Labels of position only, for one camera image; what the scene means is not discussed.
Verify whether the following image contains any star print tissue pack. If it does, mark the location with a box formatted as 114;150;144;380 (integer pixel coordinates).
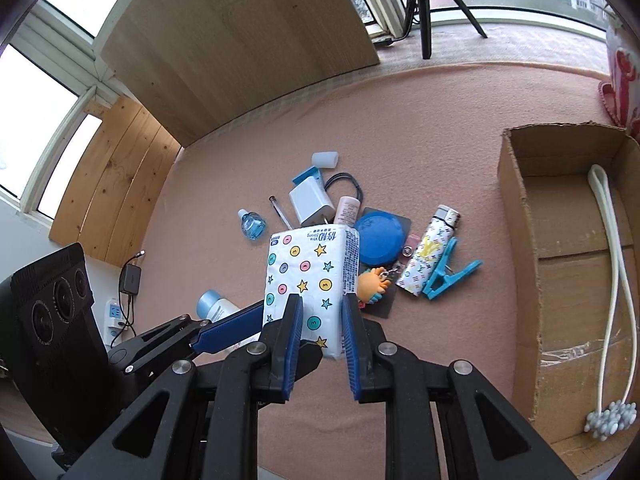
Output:
262;225;361;360

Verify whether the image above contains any orange octopus keychain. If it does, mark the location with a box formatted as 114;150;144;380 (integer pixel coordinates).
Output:
356;232;422;307

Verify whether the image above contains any wooden plank panel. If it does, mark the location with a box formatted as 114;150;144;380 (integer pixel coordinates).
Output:
50;95;183;268

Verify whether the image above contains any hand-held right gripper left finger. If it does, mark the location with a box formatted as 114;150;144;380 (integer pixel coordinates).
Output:
62;294;323;480

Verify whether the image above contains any blue round lid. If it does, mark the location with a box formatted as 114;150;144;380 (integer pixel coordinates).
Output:
355;210;405;267

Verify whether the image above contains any white lotion bottle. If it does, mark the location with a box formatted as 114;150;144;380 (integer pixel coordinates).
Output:
196;289;243;323

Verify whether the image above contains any black power adapter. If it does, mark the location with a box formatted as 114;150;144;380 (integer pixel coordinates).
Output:
119;265;142;295

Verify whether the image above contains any white charger plug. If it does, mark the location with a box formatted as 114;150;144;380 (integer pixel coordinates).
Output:
288;182;335;226

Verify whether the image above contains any white power strip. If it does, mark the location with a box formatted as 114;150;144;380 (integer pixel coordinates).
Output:
104;297;126;346

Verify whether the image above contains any white rope massager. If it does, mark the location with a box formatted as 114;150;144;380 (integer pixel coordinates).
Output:
584;164;638;442

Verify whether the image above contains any small pink tube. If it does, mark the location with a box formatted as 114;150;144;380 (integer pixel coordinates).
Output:
334;196;363;228

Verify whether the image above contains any blue clothes clip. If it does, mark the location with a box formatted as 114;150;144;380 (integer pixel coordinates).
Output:
421;237;485;301

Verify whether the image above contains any dark grey card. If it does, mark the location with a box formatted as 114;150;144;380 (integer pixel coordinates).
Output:
357;206;413;320

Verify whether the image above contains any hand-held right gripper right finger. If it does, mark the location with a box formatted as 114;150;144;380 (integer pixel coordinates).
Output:
341;296;576;480

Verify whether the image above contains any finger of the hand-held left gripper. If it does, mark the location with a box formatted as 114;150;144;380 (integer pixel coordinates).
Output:
107;300;264;378

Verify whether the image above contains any light wooden board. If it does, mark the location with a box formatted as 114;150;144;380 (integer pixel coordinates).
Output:
100;0;381;148

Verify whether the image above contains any blue eye drop bottle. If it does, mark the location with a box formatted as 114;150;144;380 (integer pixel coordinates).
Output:
237;208;266;242

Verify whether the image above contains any blue phone stand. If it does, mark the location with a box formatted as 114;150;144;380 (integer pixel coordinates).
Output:
291;166;326;186

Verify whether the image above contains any pink felt mat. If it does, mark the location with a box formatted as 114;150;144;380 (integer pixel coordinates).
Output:
135;62;640;480

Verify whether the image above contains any patterned lighter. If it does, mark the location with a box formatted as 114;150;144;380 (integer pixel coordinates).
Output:
396;205;462;298

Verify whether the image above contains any black tripod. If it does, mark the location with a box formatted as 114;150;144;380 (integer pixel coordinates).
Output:
402;0;488;60

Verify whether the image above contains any clear pen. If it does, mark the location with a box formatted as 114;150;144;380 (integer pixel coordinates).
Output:
268;195;293;231

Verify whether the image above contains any pink pot saucer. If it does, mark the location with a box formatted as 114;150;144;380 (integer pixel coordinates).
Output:
597;81;628;128

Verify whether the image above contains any red white flower pot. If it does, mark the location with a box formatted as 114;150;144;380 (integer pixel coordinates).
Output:
605;22;640;128

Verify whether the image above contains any cardboard box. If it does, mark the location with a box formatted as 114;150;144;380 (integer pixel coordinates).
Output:
497;120;640;478

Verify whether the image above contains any dark blue cable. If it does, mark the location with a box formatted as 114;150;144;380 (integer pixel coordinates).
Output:
324;172;365;203

